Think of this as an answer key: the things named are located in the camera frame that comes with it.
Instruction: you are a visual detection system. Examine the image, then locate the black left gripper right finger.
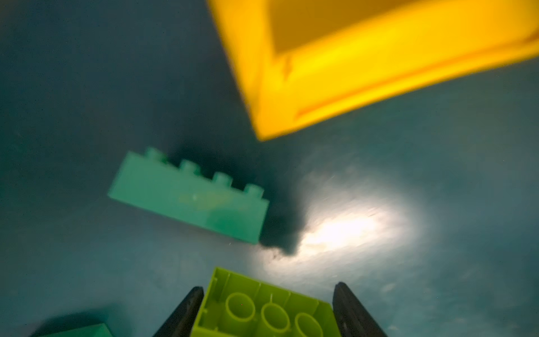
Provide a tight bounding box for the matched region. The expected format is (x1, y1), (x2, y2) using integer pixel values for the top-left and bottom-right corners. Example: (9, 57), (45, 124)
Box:
(332, 282), (387, 337)

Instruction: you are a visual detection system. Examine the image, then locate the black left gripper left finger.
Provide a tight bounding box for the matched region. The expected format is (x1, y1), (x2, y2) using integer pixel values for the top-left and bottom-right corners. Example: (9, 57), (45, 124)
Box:
(153, 286), (204, 337)

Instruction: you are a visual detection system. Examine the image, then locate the lime green lego brick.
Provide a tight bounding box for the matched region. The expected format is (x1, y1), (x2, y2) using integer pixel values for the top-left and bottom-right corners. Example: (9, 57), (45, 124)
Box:
(191, 268), (341, 336)

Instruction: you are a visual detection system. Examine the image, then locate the dark green lego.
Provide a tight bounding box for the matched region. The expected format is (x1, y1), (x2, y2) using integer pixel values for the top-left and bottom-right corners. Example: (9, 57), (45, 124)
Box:
(40, 324), (112, 337)

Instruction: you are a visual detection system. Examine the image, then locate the dark green lego brick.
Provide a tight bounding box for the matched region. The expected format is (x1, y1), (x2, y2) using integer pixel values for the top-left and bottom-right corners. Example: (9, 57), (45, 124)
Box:
(108, 147), (269, 244)

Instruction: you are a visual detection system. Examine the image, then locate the left yellow storage bin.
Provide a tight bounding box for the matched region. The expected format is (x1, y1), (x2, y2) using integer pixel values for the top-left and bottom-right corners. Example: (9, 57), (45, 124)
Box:
(208, 1), (538, 140)

